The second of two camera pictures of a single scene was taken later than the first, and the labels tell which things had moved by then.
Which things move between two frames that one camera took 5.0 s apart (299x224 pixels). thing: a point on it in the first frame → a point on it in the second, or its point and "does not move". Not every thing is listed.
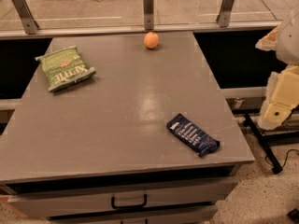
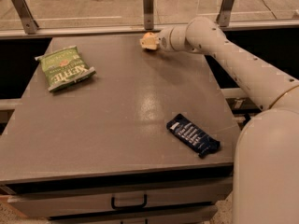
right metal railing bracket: [223, 18] does not move
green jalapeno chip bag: [64, 67] does not move
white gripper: [290, 42] → [163, 41]
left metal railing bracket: [30, 24] does not move
